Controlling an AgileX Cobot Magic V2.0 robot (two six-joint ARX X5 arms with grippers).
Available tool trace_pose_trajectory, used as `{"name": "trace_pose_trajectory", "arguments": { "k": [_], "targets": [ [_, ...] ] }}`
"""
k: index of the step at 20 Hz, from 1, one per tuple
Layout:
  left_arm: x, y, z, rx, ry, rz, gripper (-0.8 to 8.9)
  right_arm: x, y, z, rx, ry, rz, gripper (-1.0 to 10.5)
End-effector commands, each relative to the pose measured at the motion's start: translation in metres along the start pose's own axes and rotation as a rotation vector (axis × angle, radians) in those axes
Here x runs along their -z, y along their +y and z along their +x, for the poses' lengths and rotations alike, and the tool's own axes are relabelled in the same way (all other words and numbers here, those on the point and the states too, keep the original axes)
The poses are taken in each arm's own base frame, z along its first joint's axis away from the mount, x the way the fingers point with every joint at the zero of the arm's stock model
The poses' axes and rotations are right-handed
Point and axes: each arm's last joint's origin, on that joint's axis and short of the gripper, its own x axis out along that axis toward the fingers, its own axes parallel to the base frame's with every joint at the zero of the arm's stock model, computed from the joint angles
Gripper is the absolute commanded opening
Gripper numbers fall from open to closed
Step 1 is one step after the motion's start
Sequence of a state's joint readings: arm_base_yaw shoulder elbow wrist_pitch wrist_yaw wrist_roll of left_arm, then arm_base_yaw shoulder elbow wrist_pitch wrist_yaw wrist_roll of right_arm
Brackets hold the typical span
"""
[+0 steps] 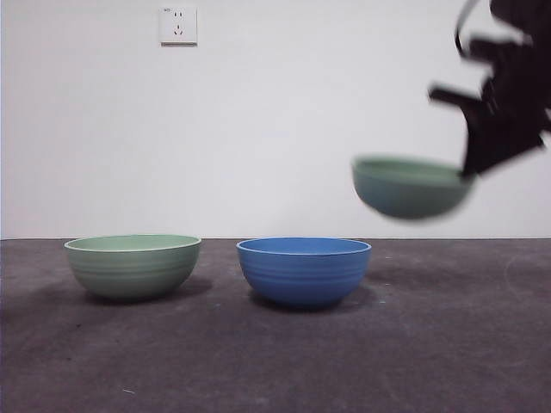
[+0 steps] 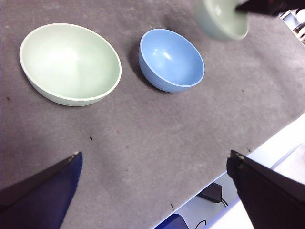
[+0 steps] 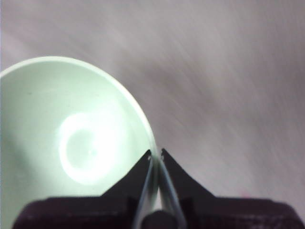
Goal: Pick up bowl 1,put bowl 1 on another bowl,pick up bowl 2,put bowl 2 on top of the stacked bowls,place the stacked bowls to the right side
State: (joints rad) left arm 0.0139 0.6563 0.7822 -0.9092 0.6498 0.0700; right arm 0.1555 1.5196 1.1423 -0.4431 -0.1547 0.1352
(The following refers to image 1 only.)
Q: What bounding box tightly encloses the pale green bowl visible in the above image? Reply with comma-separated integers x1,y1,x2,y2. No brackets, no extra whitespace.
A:
350,153,477,221
63,233,202,302

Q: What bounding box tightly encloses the blue bowl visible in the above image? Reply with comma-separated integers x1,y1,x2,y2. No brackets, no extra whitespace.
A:
236,237,372,309

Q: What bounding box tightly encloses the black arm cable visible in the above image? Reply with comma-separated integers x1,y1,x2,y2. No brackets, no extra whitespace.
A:
453,0,480,59

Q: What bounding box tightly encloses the white wall socket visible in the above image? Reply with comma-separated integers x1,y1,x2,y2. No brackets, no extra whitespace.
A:
160,6,199,46

